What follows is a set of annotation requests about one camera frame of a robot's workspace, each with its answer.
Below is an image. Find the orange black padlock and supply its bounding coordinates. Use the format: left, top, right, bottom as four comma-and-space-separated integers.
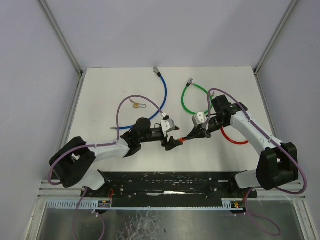
178, 137, 188, 143

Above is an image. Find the red cable lock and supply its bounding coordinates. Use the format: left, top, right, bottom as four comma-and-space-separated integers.
220, 128, 249, 145

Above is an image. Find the brass padlock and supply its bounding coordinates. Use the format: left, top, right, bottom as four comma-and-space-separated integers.
133, 102, 147, 109

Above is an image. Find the green cable lock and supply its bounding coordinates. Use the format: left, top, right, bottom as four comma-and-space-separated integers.
180, 78, 209, 115

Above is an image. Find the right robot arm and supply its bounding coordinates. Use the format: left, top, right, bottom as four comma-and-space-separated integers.
185, 95, 299, 191

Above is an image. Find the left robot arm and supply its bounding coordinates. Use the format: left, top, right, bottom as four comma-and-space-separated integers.
48, 116, 183, 191

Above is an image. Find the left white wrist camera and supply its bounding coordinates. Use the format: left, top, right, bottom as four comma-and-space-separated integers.
160, 115, 176, 134

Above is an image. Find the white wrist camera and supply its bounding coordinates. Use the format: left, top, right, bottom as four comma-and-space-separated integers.
160, 115, 176, 134
192, 112, 209, 130

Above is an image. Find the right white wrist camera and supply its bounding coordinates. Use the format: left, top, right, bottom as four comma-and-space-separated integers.
192, 112, 209, 130

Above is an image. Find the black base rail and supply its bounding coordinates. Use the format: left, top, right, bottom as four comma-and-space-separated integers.
81, 171, 257, 202

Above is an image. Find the blue cable lock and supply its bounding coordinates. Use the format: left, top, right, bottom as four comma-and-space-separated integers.
110, 66, 168, 131

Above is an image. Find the right aluminium frame post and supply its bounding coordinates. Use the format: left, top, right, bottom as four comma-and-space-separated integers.
253, 0, 300, 75

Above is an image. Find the aluminium frame post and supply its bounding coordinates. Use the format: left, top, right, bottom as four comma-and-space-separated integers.
253, 0, 300, 75
37, 0, 84, 76

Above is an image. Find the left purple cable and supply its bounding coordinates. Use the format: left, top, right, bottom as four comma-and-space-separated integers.
47, 94, 169, 240

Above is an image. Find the white slotted cable duct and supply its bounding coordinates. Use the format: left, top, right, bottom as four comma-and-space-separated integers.
46, 195, 245, 211

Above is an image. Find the left aluminium frame post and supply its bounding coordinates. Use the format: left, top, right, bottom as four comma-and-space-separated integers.
37, 0, 84, 76

